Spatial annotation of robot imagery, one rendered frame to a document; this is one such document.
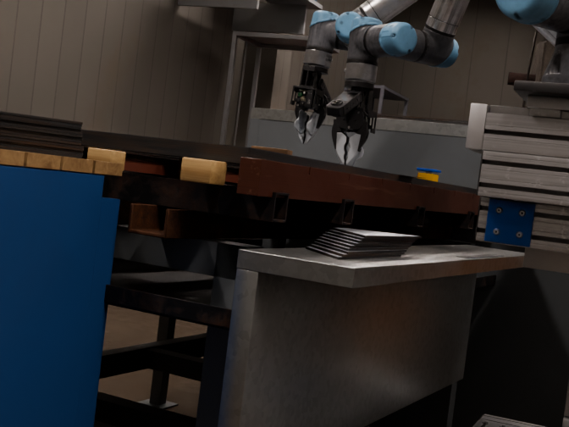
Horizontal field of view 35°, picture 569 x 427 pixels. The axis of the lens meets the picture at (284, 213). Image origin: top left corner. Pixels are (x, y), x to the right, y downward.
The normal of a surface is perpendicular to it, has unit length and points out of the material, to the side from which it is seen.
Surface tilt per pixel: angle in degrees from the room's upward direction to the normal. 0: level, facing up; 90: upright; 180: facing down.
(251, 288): 90
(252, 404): 90
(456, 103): 90
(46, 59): 90
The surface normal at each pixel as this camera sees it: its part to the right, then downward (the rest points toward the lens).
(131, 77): 0.92, 0.13
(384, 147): -0.46, -0.03
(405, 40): 0.51, 0.09
